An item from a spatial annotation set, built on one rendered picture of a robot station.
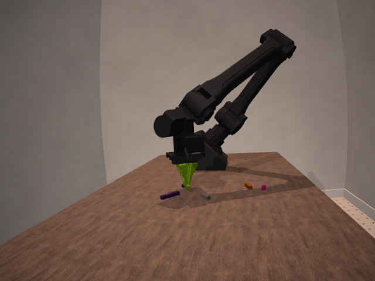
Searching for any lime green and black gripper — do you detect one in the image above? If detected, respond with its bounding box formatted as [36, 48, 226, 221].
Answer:
[166, 152, 198, 186]

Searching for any purple rod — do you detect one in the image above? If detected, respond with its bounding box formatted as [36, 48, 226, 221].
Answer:
[160, 191, 180, 200]

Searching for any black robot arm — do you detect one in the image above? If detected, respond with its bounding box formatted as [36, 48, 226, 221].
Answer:
[154, 29, 296, 161]

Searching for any orange rod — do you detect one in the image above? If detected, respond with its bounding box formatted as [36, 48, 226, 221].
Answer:
[245, 183, 253, 190]

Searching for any grey rectangular bar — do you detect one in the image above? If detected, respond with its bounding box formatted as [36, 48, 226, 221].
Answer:
[200, 193, 210, 200]

